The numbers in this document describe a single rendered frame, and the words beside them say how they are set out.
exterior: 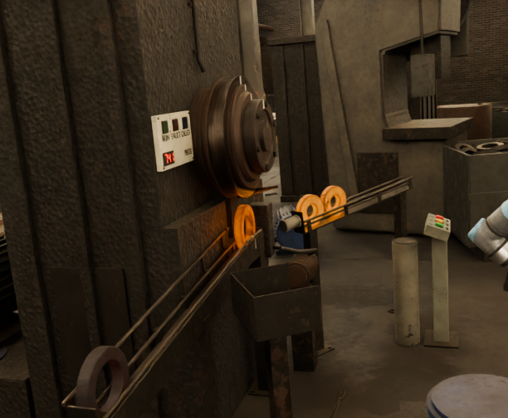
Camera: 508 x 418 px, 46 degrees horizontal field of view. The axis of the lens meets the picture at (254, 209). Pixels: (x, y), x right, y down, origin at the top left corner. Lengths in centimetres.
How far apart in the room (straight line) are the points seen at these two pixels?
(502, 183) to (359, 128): 131
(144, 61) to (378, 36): 316
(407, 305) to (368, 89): 236
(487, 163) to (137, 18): 282
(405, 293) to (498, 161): 154
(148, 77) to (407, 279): 162
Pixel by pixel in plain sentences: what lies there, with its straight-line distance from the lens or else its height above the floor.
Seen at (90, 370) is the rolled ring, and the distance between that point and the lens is 147.
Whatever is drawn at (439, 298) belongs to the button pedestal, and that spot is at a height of 24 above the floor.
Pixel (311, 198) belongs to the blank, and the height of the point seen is 77.
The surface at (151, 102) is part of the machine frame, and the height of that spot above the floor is 128.
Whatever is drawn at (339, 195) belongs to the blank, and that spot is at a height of 75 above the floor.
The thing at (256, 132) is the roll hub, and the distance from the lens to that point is 223.
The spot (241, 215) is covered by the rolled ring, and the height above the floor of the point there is 82.
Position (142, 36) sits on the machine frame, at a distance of 199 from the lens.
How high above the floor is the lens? 132
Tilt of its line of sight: 12 degrees down
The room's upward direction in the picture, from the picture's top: 5 degrees counter-clockwise
